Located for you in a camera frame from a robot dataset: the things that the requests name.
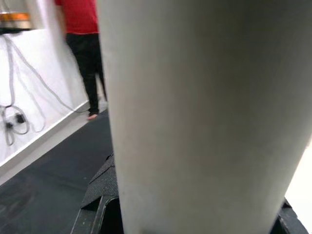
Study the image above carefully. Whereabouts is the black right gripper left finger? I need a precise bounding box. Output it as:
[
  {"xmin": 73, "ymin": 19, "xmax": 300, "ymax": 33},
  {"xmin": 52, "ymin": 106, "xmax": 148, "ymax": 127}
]
[{"xmin": 70, "ymin": 153, "xmax": 124, "ymax": 234}]

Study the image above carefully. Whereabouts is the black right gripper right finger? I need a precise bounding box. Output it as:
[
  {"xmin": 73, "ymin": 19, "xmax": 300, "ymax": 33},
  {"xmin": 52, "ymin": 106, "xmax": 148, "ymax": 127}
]
[{"xmin": 267, "ymin": 198, "xmax": 309, "ymax": 234}]

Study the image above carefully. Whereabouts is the white plastic table leg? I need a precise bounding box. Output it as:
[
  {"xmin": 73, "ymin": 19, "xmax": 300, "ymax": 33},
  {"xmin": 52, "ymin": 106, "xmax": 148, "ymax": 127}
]
[{"xmin": 97, "ymin": 0, "xmax": 312, "ymax": 234}]

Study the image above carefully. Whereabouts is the black tablecloth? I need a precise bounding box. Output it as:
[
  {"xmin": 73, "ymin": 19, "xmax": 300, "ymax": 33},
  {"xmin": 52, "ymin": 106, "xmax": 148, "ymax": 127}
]
[{"xmin": 0, "ymin": 108, "xmax": 115, "ymax": 234}]

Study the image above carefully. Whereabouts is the person in red shirt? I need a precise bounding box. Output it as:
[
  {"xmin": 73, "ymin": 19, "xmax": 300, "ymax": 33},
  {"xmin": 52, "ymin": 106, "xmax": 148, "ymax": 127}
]
[{"xmin": 54, "ymin": 0, "xmax": 108, "ymax": 121}]

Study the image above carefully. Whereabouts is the black shelf device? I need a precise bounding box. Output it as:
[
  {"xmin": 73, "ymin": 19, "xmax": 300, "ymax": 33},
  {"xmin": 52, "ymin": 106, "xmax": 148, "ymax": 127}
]
[{"xmin": 0, "ymin": 28, "xmax": 32, "ymax": 35}]

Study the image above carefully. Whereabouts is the black wall cable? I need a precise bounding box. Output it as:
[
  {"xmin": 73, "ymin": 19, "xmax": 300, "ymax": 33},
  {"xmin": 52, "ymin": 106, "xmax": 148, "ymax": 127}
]
[
  {"xmin": 11, "ymin": 41, "xmax": 90, "ymax": 134},
  {"xmin": 0, "ymin": 34, "xmax": 32, "ymax": 147}
]

